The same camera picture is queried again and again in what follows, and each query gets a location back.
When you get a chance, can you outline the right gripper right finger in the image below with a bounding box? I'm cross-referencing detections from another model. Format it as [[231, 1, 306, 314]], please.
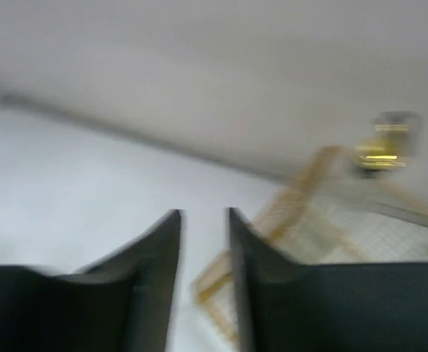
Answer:
[[228, 208, 428, 351]]

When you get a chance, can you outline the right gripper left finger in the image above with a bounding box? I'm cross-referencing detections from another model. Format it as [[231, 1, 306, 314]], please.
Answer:
[[0, 210, 181, 351]]

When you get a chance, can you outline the glass oil bottle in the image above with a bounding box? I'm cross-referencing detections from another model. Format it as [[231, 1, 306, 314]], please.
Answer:
[[340, 109, 424, 213]]

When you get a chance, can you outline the yellow wire rack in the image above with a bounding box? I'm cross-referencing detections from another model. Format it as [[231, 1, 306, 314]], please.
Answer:
[[195, 146, 428, 351]]

